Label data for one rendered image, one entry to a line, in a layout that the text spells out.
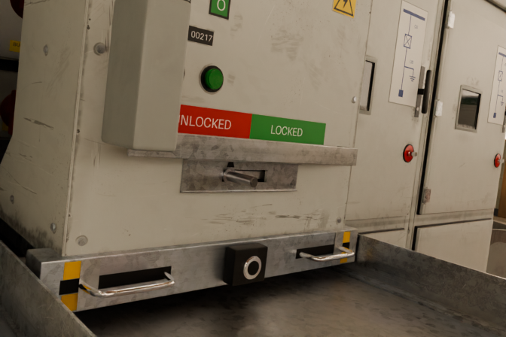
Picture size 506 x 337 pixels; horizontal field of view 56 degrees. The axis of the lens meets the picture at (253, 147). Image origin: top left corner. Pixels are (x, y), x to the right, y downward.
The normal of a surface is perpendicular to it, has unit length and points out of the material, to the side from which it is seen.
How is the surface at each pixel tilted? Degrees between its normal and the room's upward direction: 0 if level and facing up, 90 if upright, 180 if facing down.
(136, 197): 90
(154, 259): 90
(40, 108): 90
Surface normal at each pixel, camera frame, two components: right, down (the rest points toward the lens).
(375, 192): 0.65, 0.11
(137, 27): -0.74, -0.05
